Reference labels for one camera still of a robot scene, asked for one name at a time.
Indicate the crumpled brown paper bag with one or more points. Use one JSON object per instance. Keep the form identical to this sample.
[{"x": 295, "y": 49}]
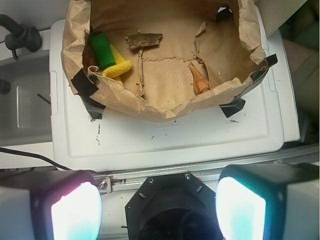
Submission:
[{"x": 222, "y": 38}]

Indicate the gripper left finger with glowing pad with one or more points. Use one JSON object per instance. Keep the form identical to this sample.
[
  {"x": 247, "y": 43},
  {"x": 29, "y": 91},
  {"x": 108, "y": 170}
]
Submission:
[{"x": 49, "y": 205}]

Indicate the yellow woven cloth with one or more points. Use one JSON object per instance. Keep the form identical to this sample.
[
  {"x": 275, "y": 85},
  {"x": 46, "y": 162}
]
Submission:
[{"x": 121, "y": 66}]

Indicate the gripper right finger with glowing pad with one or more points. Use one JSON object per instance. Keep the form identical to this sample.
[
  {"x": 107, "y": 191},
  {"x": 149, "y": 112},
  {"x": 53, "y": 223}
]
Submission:
[{"x": 269, "y": 201}]

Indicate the black tape strip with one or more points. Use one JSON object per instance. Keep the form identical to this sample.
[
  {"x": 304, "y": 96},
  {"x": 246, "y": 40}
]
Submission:
[
  {"x": 85, "y": 86},
  {"x": 232, "y": 108},
  {"x": 258, "y": 76}
]

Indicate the black tape strip left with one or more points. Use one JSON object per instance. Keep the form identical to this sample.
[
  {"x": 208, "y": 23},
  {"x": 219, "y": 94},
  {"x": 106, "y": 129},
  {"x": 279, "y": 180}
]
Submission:
[{"x": 85, "y": 86}]

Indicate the black tape strip upper right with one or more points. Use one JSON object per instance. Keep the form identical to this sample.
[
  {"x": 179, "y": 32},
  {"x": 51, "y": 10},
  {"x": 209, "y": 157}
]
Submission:
[{"x": 258, "y": 76}]

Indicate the brown bark piece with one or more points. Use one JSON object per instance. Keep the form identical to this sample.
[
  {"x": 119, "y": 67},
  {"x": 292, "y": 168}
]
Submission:
[{"x": 141, "y": 40}]

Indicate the black clamp knob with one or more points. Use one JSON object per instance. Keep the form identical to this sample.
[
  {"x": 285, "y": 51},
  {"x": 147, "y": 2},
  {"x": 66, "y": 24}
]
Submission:
[{"x": 20, "y": 36}]

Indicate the orange spiral shell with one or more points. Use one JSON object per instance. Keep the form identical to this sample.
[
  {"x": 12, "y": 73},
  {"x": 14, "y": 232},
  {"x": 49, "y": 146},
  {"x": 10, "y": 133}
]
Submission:
[{"x": 200, "y": 83}]

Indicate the white plastic bin lid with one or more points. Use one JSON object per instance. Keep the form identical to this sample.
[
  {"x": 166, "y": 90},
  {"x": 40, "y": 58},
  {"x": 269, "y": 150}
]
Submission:
[{"x": 119, "y": 143}]

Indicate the black octagonal mount plate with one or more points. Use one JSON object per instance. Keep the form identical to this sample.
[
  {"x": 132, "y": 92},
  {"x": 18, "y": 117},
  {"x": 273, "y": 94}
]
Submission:
[{"x": 173, "y": 207}]

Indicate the aluminium extrusion rail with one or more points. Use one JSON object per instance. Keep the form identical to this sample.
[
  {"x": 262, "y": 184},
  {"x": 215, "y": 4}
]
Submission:
[{"x": 128, "y": 171}]

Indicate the green plastic block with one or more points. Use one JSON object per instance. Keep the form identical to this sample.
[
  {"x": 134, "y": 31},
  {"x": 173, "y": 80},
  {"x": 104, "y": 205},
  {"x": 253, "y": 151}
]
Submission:
[{"x": 102, "y": 51}]

